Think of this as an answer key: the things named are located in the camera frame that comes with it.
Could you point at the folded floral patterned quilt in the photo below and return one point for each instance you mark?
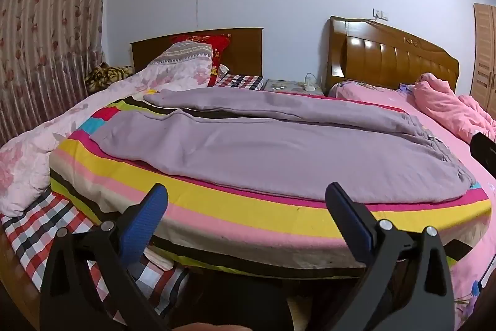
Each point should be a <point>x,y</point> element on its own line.
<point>186,63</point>

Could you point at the red plaid bed sheet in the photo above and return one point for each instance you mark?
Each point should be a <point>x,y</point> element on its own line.
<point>35,234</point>

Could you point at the glossy carved wooden headboard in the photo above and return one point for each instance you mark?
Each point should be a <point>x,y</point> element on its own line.
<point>387,59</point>

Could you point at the red embroidered pillow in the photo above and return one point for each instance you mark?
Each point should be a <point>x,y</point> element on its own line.
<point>217,43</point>

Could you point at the plain brown wooden headboard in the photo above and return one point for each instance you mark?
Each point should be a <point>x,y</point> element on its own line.
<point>244,51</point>

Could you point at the colourful striped blanket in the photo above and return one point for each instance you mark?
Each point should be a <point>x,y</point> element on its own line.
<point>232,212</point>

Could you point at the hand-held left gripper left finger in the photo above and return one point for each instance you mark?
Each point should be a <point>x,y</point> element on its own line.
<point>140,226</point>

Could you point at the pink floral quilt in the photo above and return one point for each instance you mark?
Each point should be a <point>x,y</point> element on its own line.
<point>46,145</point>

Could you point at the floral striped curtain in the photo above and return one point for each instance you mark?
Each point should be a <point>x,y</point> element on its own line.
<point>50,24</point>

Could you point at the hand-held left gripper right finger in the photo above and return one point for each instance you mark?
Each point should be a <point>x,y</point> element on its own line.
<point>354,224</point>

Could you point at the leopard print blanket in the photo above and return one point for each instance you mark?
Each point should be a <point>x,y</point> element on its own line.
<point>106,77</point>

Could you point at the purple pants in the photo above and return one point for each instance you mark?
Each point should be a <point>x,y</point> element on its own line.
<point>271,152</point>

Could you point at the white wall socket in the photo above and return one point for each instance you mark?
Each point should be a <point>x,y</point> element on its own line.
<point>379,13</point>

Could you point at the crumpled pink blanket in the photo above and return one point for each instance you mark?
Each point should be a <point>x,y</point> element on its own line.
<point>445,102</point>

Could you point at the white power strip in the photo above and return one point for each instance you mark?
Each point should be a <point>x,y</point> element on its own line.
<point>310,84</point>

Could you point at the nightstand with patterned cloth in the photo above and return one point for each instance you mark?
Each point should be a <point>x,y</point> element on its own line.
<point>286,84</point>

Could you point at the pink bed sheet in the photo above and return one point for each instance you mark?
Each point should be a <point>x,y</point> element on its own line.
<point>441,125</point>

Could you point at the light wooden wardrobe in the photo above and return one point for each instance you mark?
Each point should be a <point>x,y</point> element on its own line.
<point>484,55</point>

